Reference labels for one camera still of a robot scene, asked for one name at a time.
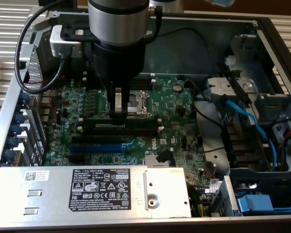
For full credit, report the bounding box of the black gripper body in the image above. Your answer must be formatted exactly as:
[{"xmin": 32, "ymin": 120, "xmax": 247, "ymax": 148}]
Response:
[{"xmin": 92, "ymin": 41, "xmax": 146, "ymax": 98}]

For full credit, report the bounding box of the green RAM stick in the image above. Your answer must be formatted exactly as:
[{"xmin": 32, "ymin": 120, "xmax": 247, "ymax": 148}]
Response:
[{"xmin": 83, "ymin": 117, "xmax": 159, "ymax": 129}]

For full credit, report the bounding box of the silver socket locking lever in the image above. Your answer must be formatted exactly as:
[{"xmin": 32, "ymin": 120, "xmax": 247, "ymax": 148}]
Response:
[{"xmin": 125, "ymin": 113, "xmax": 154, "ymax": 119}]

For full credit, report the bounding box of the silver CPU socket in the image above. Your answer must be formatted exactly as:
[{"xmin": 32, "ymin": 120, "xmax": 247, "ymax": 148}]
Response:
[{"xmin": 104, "ymin": 90, "xmax": 154, "ymax": 119}]

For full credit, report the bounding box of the long black expansion slot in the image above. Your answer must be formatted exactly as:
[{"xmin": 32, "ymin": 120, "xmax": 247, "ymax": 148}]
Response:
[{"xmin": 71, "ymin": 135, "xmax": 123, "ymax": 144}]

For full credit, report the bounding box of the blue expansion slot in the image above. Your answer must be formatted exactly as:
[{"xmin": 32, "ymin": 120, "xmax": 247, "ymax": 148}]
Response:
[{"xmin": 70, "ymin": 143, "xmax": 123, "ymax": 153}]

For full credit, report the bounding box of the green motherboard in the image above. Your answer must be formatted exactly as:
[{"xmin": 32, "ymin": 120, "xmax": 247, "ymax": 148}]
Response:
[{"xmin": 42, "ymin": 72, "xmax": 225, "ymax": 195}]

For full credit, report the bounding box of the short black expansion slot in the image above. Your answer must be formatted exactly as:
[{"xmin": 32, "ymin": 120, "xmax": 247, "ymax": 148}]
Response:
[{"xmin": 69, "ymin": 154, "xmax": 85, "ymax": 163}]

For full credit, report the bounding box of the silver rear port block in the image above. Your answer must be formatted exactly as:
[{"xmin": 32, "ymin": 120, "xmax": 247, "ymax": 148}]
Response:
[
  {"xmin": 39, "ymin": 100, "xmax": 56, "ymax": 111},
  {"xmin": 40, "ymin": 110, "xmax": 56, "ymax": 123},
  {"xmin": 39, "ymin": 89, "xmax": 57, "ymax": 100}
]

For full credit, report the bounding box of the grey metal PC case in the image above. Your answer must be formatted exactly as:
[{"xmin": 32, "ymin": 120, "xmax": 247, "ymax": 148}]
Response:
[{"xmin": 0, "ymin": 7, "xmax": 291, "ymax": 231}]

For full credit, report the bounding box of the silver chipset heatsink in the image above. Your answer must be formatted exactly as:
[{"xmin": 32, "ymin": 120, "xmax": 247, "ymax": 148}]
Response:
[{"xmin": 144, "ymin": 155, "xmax": 177, "ymax": 168}]

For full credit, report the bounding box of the black plug on motherboard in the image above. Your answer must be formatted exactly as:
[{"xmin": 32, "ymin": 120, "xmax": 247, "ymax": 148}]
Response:
[{"xmin": 156, "ymin": 148, "xmax": 173, "ymax": 164}]

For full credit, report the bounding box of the blue slot clip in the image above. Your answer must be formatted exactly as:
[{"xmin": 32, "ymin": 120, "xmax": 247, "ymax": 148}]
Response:
[
  {"xmin": 6, "ymin": 136, "xmax": 20, "ymax": 149},
  {"xmin": 17, "ymin": 93, "xmax": 31, "ymax": 107},
  {"xmin": 14, "ymin": 113, "xmax": 27, "ymax": 124},
  {"xmin": 9, "ymin": 124, "xmax": 24, "ymax": 136},
  {"xmin": 2, "ymin": 148, "xmax": 16, "ymax": 161}
]

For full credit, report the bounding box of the silver power supply box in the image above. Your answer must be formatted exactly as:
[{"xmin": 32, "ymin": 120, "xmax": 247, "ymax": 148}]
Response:
[{"xmin": 0, "ymin": 165, "xmax": 193, "ymax": 220}]

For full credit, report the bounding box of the grey metal disk bay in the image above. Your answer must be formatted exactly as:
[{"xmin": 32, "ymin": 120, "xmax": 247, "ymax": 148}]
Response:
[{"xmin": 206, "ymin": 33, "xmax": 291, "ymax": 172}]

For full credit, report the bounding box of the blue plastic disk carrier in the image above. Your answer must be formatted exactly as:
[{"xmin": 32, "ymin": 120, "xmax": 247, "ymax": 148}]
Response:
[{"xmin": 235, "ymin": 193, "xmax": 291, "ymax": 216}]

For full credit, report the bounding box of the black arm cable plug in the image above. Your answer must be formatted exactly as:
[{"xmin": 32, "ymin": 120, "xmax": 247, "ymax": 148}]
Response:
[{"xmin": 148, "ymin": 5, "xmax": 163, "ymax": 41}]

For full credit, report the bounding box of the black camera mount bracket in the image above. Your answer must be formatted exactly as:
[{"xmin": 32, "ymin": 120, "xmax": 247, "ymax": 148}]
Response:
[{"xmin": 59, "ymin": 23, "xmax": 156, "ymax": 45}]

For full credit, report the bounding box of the black camera cable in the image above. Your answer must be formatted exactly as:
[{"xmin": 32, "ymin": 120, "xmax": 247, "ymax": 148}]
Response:
[{"xmin": 15, "ymin": 0, "xmax": 72, "ymax": 95}]

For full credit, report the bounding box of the thin red wire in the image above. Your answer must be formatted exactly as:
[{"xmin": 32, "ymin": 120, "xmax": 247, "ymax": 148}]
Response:
[{"xmin": 24, "ymin": 81, "xmax": 66, "ymax": 115}]

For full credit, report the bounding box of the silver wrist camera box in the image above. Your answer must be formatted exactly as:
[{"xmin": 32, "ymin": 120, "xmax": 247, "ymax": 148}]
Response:
[{"xmin": 49, "ymin": 25, "xmax": 82, "ymax": 58}]

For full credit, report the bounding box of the blue wire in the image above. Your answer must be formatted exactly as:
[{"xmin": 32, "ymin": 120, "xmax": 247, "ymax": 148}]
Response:
[{"xmin": 214, "ymin": 96, "xmax": 282, "ymax": 170}]

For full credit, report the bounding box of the black flat strap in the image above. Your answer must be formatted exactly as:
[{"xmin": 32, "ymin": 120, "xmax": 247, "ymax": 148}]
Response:
[{"xmin": 217, "ymin": 62, "xmax": 253, "ymax": 105}]

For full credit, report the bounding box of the black ribbed plastic bracket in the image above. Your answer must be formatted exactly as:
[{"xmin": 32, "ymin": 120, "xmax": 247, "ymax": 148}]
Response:
[{"xmin": 220, "ymin": 122, "xmax": 270, "ymax": 168}]

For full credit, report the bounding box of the yellow green wire bundle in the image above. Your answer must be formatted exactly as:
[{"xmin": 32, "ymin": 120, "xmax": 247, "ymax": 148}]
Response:
[{"xmin": 191, "ymin": 200, "xmax": 209, "ymax": 217}]

